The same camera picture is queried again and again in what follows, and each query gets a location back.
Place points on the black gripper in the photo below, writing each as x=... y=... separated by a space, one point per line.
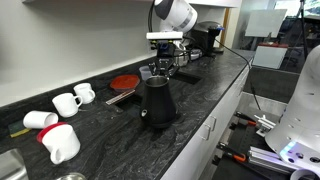
x=165 y=60

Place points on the black gooseneck kettle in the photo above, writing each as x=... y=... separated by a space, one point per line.
x=157 y=109

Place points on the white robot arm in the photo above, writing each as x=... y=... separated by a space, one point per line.
x=296 y=137

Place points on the clear plastic cup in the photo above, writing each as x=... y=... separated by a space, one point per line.
x=145 y=72

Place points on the striped chopstick packet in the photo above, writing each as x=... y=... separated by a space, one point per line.
x=120 y=97

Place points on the black coffee maker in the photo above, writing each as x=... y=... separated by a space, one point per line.
x=204 y=34

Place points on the white mug upright right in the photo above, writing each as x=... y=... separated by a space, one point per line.
x=85 y=91

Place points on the white mug upright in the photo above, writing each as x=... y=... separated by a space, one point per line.
x=85 y=91
x=67 y=104

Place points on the white cabinet front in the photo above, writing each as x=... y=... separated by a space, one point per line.
x=193 y=159

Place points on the orange black clamp upper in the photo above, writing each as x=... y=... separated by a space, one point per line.
x=245 y=117

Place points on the orange black clamp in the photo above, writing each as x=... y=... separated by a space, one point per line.
x=231 y=152
x=245 y=117

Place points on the white mug upright left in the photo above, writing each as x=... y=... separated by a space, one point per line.
x=67 y=104

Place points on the white board panel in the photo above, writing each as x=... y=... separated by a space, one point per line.
x=265 y=22

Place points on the orange black clamp lower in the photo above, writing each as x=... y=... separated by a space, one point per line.
x=231 y=152

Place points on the large white mug red rim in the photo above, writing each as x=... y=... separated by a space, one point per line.
x=61 y=141

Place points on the white mug lying down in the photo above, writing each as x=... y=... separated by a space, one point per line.
x=39 y=119

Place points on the yellow green sponge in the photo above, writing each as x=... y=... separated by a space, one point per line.
x=17 y=128

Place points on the stainless steel sink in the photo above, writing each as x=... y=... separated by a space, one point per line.
x=12 y=166

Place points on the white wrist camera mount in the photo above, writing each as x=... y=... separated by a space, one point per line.
x=164 y=35

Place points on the aluminium extrusion rail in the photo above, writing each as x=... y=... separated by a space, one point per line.
x=268 y=160

